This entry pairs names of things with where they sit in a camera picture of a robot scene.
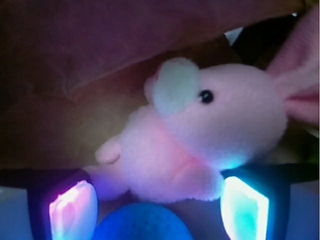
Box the pink plush bunny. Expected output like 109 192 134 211
86 5 320 203

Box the blue dimpled ball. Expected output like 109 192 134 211
92 203 193 240

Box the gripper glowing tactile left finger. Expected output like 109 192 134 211
27 169 98 240

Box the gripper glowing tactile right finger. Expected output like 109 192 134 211
220 166 290 240

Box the brown paper bag tray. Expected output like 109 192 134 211
0 0 320 171

